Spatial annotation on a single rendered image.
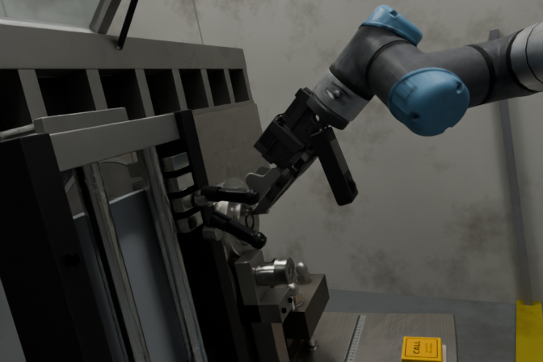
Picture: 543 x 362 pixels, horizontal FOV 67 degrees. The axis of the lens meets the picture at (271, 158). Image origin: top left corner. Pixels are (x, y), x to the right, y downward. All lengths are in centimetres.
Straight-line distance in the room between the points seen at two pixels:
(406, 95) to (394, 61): 5
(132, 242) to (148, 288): 4
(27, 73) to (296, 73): 218
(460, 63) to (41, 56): 71
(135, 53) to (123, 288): 83
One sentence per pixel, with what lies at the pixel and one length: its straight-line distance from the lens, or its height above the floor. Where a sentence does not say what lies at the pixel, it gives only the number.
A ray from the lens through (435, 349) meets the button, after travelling 89.
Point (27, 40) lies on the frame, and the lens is 88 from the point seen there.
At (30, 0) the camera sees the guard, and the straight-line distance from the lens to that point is 91.
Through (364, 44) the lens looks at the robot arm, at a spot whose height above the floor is 148.
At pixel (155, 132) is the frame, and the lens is 32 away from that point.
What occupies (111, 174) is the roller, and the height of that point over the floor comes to 139.
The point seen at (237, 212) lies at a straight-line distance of 65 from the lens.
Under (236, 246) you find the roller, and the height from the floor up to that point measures 122.
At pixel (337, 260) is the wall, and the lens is 306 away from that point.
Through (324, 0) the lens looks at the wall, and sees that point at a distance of 277.
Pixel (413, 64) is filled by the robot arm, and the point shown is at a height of 144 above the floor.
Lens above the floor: 143
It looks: 8 degrees down
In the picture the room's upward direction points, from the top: 12 degrees counter-clockwise
